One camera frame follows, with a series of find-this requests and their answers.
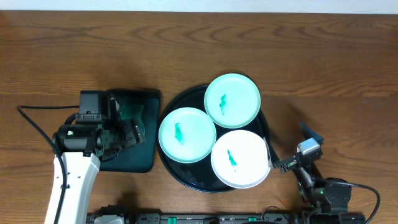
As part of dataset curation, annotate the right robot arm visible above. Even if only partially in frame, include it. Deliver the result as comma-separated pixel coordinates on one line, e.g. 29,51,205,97
269,122,361,223

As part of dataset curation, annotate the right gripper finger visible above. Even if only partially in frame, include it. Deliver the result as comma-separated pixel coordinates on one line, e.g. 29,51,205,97
299,121,324,144
263,137,280,169

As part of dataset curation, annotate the black round tray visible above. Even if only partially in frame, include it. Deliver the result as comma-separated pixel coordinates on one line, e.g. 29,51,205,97
157,85,279,193

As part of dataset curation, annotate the mint plate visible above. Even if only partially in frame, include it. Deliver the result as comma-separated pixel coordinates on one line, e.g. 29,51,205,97
204,73,261,129
158,107,217,164

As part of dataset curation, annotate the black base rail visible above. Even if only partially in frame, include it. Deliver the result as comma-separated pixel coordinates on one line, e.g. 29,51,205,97
86,205,366,224

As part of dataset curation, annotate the white plate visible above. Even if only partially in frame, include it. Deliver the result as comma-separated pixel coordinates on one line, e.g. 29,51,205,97
211,130,271,189

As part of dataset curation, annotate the green yellow sponge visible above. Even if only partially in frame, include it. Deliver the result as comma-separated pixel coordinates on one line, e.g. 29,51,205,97
121,105,146,134

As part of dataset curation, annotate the black rectangular tray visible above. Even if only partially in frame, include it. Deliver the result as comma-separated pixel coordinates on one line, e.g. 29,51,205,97
100,89,160,173

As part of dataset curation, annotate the mint plate top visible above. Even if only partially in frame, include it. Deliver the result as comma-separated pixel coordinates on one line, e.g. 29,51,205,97
204,73,261,129

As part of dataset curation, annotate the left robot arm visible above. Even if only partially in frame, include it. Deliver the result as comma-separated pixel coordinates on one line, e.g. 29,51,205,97
45,90,145,223

